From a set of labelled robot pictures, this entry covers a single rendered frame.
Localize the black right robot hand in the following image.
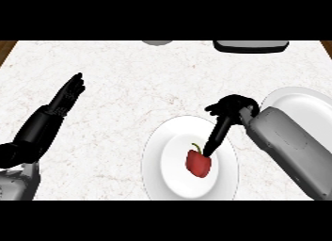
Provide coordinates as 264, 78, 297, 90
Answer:
203, 94, 262, 157

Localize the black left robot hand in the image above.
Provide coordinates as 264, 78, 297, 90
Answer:
0, 72, 86, 169

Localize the white round plate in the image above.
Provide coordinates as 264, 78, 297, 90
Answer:
141, 115, 241, 201
260, 86, 332, 164

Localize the red bell pepper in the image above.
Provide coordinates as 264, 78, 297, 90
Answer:
185, 142, 213, 179

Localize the grey round object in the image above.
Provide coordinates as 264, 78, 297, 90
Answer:
141, 40, 174, 47

